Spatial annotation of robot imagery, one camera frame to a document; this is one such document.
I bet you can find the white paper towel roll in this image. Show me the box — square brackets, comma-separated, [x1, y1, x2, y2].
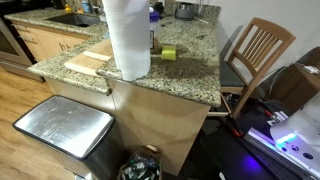
[101, 0, 152, 82]

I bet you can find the wooden counter cabinet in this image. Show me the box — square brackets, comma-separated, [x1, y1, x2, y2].
[106, 78, 212, 177]

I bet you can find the yellow-green cup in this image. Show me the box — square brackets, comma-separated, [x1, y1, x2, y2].
[160, 45, 177, 62]

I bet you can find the clear jar with blue lid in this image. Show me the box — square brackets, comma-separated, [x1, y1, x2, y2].
[148, 11, 161, 52]

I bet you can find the thin white stick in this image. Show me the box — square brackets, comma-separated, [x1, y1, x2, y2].
[194, 16, 210, 25]

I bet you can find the wooden cutting board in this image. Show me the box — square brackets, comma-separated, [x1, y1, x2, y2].
[63, 38, 114, 78]

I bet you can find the stainless steel trash can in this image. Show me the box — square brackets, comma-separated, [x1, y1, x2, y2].
[12, 95, 126, 180]

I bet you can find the wooden chair with grey seat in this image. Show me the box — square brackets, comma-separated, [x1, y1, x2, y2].
[206, 17, 297, 120]

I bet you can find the blue bottle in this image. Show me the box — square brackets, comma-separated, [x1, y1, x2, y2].
[81, 0, 92, 14]

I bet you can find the dark kitchen sink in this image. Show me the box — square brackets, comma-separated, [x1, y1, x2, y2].
[45, 12, 102, 28]

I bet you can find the metal robot mounting platform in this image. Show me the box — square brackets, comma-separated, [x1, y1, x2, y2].
[244, 128, 320, 180]

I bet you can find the wooden sink base cabinet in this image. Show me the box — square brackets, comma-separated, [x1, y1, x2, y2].
[11, 21, 91, 63]

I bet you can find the brown cardboard box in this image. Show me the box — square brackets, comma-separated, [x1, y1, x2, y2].
[269, 63, 320, 113]

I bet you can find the white power adapter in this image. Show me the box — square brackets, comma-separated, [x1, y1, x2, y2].
[303, 65, 320, 75]

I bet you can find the stainless steel oven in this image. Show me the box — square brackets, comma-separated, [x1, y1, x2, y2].
[0, 18, 44, 83]

